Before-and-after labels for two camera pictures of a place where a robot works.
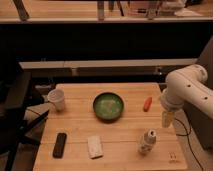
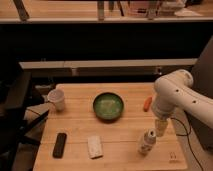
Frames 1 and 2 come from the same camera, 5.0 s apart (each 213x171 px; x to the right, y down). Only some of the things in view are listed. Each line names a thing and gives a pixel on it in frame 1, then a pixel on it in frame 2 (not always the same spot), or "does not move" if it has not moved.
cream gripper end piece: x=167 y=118 -> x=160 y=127
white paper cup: x=57 y=96 does not move
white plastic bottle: x=150 y=136 does not move
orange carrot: x=147 y=104 does not move
